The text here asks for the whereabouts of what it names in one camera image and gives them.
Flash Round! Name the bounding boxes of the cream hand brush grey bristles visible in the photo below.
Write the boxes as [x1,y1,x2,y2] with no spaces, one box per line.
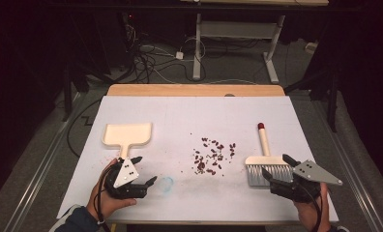
[245,122,294,188]

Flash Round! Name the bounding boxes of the black floor cable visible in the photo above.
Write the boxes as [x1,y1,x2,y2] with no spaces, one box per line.
[67,98,103,159]

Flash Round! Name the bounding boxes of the wooden table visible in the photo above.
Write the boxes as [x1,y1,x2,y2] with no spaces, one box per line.
[105,83,286,98]

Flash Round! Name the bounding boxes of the hand-held gripper black cable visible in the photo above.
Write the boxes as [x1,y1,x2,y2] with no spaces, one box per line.
[93,167,112,232]
[300,187,324,232]

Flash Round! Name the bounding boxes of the white metal desk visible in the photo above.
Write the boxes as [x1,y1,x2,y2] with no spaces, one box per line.
[179,0,330,85]

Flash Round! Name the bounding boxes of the cream plastic dustpan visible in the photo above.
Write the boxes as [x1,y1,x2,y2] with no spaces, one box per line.
[101,122,153,160]

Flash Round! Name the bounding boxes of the person's left hand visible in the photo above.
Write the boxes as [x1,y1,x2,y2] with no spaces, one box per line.
[86,158,138,221]

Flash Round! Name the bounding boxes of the right hand-held gripper black cable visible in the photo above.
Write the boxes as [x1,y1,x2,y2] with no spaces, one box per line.
[300,187,324,232]

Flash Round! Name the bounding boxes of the person's right hand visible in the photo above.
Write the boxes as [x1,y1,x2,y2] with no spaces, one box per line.
[292,182,331,232]

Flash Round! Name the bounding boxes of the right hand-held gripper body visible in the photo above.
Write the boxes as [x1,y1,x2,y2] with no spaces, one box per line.
[269,159,343,204]

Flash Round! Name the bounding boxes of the scattered dark red beans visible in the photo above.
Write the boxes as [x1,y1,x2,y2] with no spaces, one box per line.
[190,136,237,178]

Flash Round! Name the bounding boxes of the dark metal stand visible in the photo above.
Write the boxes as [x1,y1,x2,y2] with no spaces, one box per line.
[62,64,84,123]
[284,69,339,133]

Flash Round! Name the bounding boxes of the left hand-held gripper black cable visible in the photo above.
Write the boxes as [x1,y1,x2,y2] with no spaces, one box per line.
[93,167,112,232]

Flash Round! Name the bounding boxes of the metal floor rail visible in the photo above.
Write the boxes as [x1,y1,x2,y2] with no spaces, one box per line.
[311,100,383,232]
[4,93,81,232]

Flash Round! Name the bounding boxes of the tangle of black floor cables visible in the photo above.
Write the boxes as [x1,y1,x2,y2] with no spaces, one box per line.
[125,25,210,85]

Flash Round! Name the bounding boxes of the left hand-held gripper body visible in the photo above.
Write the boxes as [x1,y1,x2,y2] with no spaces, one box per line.
[103,157,149,200]

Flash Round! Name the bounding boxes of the white table sheet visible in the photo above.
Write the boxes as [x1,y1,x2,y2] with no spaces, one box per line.
[56,95,339,223]

